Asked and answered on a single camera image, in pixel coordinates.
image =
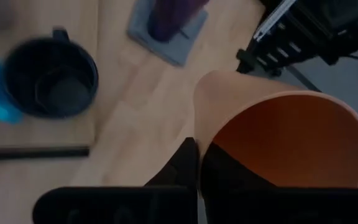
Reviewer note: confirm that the black mug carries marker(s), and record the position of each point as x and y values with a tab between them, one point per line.
51	77

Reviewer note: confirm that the purple faceted tumbler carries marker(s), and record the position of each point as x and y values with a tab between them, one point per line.
172	18

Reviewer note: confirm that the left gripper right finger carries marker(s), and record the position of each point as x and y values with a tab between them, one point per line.
228	193

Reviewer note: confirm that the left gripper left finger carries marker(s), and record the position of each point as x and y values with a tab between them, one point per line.
120	205

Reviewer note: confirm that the black table frame rails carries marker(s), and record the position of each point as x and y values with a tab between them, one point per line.
275	46

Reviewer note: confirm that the peach orange plastic cup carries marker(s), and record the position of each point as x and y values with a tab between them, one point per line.
291	137

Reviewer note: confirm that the grey folded cloth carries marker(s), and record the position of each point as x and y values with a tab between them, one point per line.
176	51

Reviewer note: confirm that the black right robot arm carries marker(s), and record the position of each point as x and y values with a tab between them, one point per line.
337	12

